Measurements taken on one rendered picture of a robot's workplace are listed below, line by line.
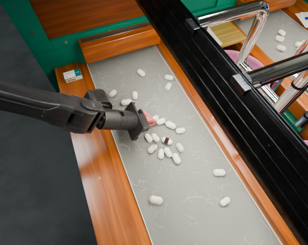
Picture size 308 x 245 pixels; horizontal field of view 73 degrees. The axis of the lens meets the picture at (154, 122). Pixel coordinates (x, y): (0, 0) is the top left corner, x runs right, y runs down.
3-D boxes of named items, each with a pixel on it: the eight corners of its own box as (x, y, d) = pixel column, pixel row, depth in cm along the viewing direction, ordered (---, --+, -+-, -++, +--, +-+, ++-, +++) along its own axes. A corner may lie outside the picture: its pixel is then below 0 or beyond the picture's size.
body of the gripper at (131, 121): (136, 101, 63) (115, 98, 58) (148, 128, 58) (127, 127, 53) (125, 114, 67) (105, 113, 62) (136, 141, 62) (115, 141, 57)
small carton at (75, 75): (66, 83, 75) (64, 79, 74) (64, 76, 77) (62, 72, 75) (82, 78, 77) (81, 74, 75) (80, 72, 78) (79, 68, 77)
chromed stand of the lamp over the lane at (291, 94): (195, 180, 66) (251, 91, 28) (168, 130, 76) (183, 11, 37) (244, 158, 70) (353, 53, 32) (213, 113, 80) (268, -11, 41)
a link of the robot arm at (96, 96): (69, 133, 50) (83, 107, 47) (59, 102, 57) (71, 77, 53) (110, 136, 59) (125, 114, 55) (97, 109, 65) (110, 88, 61)
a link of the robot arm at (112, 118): (95, 133, 53) (104, 117, 51) (88, 115, 57) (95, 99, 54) (118, 134, 58) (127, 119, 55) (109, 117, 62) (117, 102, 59)
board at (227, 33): (176, 62, 81) (176, 60, 80) (160, 39, 88) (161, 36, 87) (246, 40, 87) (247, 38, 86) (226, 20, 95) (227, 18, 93)
